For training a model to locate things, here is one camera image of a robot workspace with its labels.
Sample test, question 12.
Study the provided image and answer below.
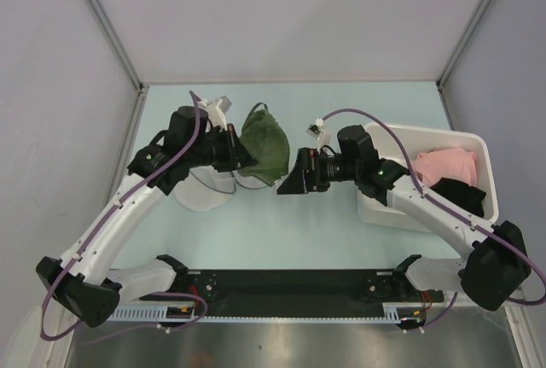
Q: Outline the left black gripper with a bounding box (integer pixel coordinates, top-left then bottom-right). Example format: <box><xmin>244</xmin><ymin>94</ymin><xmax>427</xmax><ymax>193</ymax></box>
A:
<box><xmin>187</xmin><ymin>124</ymin><xmax>258</xmax><ymax>172</ymax></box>

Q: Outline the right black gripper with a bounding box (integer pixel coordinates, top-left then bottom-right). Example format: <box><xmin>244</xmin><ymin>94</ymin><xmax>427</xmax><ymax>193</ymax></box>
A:
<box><xmin>276</xmin><ymin>148</ymin><xmax>359</xmax><ymax>196</ymax></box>

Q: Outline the green bra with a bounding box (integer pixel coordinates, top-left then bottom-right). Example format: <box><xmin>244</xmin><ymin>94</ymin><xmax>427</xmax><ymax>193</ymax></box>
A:
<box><xmin>238</xmin><ymin>102</ymin><xmax>290</xmax><ymax>187</ymax></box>

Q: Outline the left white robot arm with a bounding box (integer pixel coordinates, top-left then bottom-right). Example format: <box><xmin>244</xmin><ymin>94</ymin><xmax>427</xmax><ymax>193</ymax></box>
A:
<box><xmin>36</xmin><ymin>97</ymin><xmax>255</xmax><ymax>327</ymax></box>

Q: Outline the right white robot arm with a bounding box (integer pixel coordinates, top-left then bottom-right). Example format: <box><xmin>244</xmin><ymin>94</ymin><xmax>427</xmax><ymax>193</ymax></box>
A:
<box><xmin>276</xmin><ymin>126</ymin><xmax>531</xmax><ymax>311</ymax></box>

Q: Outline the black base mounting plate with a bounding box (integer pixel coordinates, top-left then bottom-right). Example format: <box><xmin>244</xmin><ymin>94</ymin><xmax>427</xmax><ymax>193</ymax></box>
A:
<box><xmin>166</xmin><ymin>269</ymin><xmax>444</xmax><ymax>317</ymax></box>

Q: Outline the white plastic basket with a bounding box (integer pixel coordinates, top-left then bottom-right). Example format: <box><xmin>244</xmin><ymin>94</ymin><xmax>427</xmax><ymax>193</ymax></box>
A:
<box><xmin>364</xmin><ymin>122</ymin><xmax>499</xmax><ymax>222</ymax></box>

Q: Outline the pink garment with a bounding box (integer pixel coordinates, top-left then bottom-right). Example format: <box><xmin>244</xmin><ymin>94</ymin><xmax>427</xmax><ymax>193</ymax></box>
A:
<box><xmin>412</xmin><ymin>148</ymin><xmax>478</xmax><ymax>187</ymax></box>

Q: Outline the black garment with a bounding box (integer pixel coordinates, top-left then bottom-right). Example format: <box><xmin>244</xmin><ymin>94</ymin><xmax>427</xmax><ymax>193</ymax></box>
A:
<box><xmin>432</xmin><ymin>178</ymin><xmax>487</xmax><ymax>218</ymax></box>

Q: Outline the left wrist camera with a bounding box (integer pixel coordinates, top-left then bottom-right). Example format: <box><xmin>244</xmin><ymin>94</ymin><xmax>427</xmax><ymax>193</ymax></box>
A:
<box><xmin>200</xmin><ymin>96</ymin><xmax>232</xmax><ymax>130</ymax></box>

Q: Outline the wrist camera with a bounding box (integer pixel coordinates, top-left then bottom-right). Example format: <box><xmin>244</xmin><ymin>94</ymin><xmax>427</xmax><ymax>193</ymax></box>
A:
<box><xmin>200</xmin><ymin>96</ymin><xmax>232</xmax><ymax>130</ymax></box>
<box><xmin>306</xmin><ymin>118</ymin><xmax>332</xmax><ymax>149</ymax></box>

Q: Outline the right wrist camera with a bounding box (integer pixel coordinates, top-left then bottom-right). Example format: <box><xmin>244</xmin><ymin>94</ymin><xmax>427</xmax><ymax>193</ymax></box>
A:
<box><xmin>306</xmin><ymin>118</ymin><xmax>332</xmax><ymax>149</ymax></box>

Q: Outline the white slotted cable duct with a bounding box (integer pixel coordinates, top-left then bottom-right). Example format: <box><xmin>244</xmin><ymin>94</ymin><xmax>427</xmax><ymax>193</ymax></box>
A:
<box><xmin>107</xmin><ymin>304</ymin><xmax>425</xmax><ymax>325</ymax></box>

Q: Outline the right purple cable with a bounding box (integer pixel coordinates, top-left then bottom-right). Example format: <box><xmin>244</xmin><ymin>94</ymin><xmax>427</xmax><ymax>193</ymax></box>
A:
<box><xmin>319</xmin><ymin>108</ymin><xmax>546</xmax><ymax>333</ymax></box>

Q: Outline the left aluminium frame post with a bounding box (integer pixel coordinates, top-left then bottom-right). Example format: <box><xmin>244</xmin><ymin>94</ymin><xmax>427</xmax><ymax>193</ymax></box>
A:
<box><xmin>84</xmin><ymin>0</ymin><xmax>144</xmax><ymax>92</ymax></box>

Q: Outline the aluminium frame post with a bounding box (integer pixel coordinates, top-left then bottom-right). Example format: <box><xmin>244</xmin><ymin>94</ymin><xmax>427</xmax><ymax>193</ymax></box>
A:
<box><xmin>437</xmin><ymin>0</ymin><xmax>517</xmax><ymax>87</ymax></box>
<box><xmin>84</xmin><ymin>0</ymin><xmax>144</xmax><ymax>92</ymax></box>

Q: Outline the right aluminium frame post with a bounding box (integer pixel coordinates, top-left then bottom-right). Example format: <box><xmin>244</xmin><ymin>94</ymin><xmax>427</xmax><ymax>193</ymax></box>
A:
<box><xmin>437</xmin><ymin>0</ymin><xmax>517</xmax><ymax>87</ymax></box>

